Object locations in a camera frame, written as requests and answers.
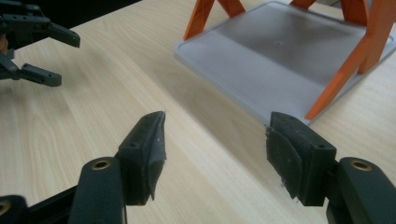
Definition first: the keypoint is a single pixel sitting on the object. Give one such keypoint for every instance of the black curtain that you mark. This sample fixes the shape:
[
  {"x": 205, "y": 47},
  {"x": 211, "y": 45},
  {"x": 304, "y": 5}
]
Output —
[{"x": 93, "y": 6}]

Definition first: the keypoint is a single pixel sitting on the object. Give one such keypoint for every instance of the white shoe rack orange legs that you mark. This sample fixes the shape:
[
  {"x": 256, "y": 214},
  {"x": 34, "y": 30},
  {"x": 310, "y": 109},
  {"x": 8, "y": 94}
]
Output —
[{"x": 264, "y": 62}]

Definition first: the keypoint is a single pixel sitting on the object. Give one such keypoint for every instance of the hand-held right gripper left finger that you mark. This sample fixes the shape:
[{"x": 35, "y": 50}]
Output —
[{"x": 140, "y": 161}]

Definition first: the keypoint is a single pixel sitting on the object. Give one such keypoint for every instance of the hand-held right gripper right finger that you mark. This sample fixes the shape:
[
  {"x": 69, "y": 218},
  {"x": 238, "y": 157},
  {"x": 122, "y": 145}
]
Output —
[{"x": 305, "y": 161}]

